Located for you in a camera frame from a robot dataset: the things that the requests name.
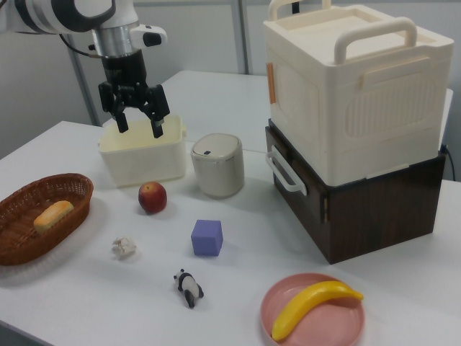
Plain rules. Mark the purple cube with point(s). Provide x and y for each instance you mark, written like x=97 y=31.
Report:
x=206 y=239

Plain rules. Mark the cream plastic storage box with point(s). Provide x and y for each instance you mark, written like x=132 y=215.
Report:
x=360 y=108

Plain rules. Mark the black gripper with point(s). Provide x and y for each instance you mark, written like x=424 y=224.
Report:
x=124 y=74

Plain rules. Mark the beige mini trash can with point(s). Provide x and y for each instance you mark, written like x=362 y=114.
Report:
x=218 y=164

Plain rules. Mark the cream plastic tub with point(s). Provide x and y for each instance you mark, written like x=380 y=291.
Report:
x=144 y=160

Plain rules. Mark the panda toy figure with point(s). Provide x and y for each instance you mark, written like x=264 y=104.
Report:
x=188 y=286

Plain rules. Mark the bread loaf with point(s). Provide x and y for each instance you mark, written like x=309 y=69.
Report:
x=53 y=216

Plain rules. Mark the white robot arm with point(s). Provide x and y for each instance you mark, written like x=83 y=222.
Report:
x=43 y=14

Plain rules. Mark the yellow banana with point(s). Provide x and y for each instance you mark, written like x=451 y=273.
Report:
x=309 y=301

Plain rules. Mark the crumpled white paper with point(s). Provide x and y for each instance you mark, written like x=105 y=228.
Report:
x=123 y=248

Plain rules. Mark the brown wicker basket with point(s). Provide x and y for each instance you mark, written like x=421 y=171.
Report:
x=21 y=245

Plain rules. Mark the red apple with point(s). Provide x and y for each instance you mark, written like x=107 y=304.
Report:
x=152 y=197

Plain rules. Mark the pink plate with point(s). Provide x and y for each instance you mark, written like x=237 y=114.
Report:
x=324 y=324

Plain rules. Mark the dark wood drawer box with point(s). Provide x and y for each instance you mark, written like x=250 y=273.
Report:
x=378 y=216

